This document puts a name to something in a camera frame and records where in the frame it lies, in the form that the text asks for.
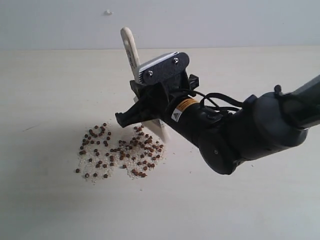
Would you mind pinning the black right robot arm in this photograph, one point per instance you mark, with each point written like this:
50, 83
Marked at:
228, 136

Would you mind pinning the brown beans pile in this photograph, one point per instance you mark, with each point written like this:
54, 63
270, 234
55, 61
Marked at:
105, 148

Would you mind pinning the white wooden paint brush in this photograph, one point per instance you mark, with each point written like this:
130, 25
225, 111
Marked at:
157, 126

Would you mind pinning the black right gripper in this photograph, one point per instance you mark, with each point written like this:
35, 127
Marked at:
157, 98

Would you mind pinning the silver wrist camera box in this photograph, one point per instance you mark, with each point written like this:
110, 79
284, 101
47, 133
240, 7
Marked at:
162, 68

